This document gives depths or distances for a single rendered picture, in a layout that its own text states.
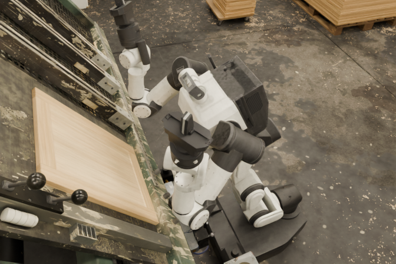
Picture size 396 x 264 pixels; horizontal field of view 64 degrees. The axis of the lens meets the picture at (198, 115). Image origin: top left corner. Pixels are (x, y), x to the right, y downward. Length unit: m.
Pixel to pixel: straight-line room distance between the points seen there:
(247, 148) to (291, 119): 2.11
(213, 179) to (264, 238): 1.17
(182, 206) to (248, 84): 0.48
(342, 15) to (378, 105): 1.37
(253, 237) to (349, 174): 1.06
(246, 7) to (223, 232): 3.09
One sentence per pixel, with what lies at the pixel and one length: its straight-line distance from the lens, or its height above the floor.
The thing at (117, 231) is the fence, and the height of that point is 1.17.
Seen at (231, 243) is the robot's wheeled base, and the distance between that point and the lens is 2.11.
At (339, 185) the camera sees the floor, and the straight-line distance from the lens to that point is 2.75.
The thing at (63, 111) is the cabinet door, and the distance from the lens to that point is 1.33.
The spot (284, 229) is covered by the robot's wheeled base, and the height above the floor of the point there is 0.17.
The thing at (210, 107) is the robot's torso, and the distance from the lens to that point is 1.13.
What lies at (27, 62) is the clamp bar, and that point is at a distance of 1.43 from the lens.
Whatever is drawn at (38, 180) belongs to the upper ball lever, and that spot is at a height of 1.55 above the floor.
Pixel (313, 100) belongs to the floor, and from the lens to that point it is 3.40.
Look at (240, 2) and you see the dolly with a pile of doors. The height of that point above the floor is 0.31.
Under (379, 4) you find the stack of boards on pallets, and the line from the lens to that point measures 4.77.
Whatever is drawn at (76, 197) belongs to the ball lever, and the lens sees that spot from 0.82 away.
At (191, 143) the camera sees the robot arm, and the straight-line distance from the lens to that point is 0.71.
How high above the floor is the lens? 2.11
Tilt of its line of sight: 44 degrees down
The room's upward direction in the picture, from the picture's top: straight up
